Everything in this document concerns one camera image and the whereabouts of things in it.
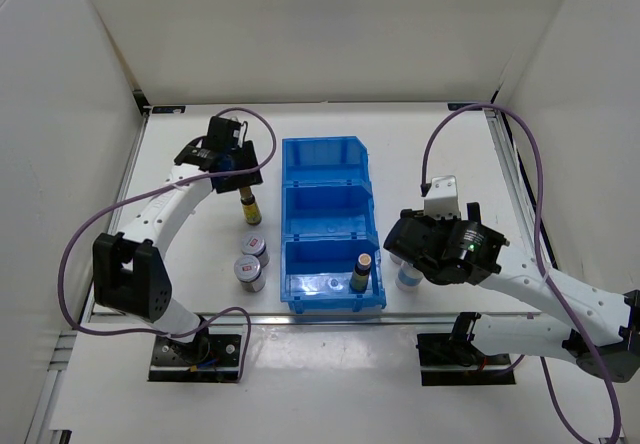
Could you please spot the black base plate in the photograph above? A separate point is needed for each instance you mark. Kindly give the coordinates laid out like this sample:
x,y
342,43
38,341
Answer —
x,y
209,358
444,364

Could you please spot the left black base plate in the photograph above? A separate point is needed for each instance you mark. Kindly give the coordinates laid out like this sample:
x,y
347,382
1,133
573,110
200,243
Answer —
x,y
209,358

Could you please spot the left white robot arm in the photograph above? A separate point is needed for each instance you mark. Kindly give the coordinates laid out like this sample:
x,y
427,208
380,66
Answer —
x,y
129,274

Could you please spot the blue-white shaker, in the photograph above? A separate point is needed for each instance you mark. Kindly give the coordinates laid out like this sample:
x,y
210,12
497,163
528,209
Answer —
x,y
395,259
408,278

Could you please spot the yellow-label brown bottle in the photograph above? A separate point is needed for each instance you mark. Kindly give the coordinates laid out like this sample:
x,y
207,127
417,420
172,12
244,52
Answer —
x,y
360,276
251,211

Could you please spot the blue-white shaker, front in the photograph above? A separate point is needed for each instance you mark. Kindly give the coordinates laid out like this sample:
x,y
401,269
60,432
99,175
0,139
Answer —
x,y
408,278

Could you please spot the dark spice jar, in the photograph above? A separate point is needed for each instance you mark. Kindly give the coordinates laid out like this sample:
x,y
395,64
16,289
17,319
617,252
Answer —
x,y
249,272
254,244

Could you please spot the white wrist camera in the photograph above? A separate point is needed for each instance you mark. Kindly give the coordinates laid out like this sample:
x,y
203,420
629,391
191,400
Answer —
x,y
441,200
241,133

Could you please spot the blue corner label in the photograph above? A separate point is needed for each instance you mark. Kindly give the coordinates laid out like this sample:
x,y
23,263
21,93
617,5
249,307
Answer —
x,y
456,106
179,109

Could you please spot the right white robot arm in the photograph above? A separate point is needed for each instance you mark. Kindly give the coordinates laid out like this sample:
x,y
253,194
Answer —
x,y
595,329

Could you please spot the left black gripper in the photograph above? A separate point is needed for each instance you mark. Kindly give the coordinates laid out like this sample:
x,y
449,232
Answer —
x,y
245,179

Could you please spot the dark spice jar, front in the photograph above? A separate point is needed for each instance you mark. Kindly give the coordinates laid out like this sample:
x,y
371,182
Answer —
x,y
249,272

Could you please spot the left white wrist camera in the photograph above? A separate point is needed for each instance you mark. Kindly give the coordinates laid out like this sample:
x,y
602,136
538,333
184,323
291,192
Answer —
x,y
241,133

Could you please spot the left blue corner label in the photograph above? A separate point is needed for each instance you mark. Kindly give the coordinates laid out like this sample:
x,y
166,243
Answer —
x,y
179,109

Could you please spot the dark spice jar, rear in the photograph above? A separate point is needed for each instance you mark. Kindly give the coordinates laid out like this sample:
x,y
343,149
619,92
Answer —
x,y
254,244

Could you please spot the right aluminium side rail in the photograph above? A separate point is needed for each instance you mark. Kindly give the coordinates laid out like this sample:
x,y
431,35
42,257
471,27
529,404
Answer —
x,y
520,186

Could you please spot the right blue corner label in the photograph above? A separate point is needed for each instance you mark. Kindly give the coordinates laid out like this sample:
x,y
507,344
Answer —
x,y
456,106

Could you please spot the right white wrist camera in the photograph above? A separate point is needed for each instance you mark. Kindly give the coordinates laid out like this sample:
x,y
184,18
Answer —
x,y
441,200

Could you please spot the blue-white shaker, rear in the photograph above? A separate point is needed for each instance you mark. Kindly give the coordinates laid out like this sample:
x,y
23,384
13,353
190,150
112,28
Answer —
x,y
395,259

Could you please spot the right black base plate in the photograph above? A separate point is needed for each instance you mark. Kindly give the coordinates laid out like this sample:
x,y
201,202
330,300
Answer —
x,y
444,364

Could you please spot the left aluminium side rail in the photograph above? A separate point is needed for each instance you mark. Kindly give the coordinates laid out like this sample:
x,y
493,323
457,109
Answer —
x,y
109,216

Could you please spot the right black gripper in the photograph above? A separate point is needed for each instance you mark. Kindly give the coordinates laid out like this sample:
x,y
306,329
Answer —
x,y
429,222

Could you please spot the aluminium side rail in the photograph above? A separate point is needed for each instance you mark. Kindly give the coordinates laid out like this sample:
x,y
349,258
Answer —
x,y
109,216
520,186

